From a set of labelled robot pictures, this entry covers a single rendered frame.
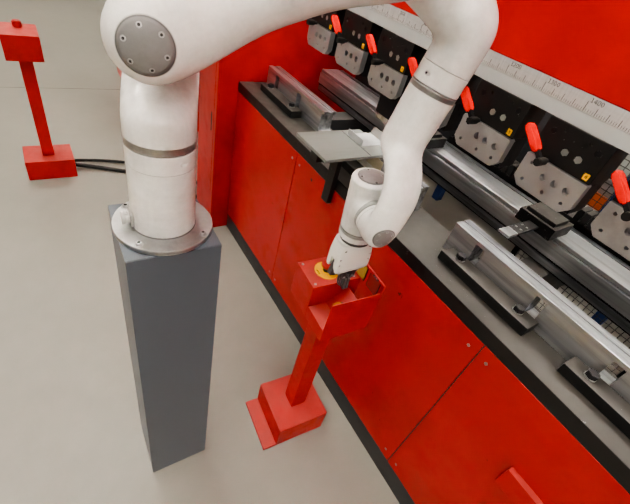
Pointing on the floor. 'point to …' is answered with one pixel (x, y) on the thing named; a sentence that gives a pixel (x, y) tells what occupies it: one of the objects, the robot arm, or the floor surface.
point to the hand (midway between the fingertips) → (343, 279)
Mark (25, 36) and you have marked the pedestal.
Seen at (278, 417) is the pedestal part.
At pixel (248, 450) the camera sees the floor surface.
